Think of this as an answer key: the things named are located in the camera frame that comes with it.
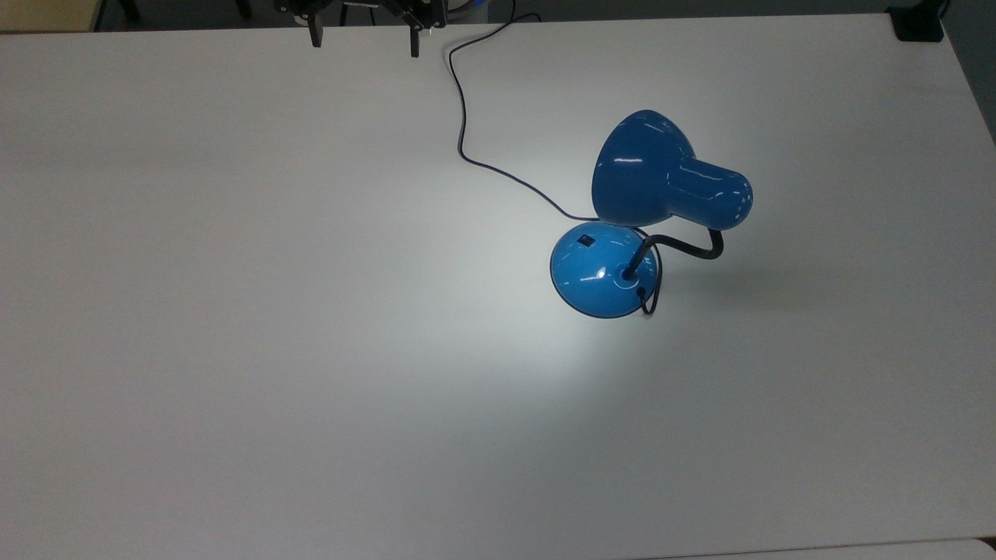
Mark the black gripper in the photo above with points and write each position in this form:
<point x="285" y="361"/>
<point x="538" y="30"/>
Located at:
<point x="366" y="9"/>

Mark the blue gooseneck desk lamp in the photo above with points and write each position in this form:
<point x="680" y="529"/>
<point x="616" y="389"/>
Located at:
<point x="646" y="171"/>

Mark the beige wooden board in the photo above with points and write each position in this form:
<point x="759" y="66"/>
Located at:
<point x="47" y="14"/>

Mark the black table corner clamp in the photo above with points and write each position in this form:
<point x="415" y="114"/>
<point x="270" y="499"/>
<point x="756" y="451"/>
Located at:
<point x="918" y="27"/>

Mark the black frame leg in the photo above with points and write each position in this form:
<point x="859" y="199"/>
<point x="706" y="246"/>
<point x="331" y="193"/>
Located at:
<point x="129" y="9"/>

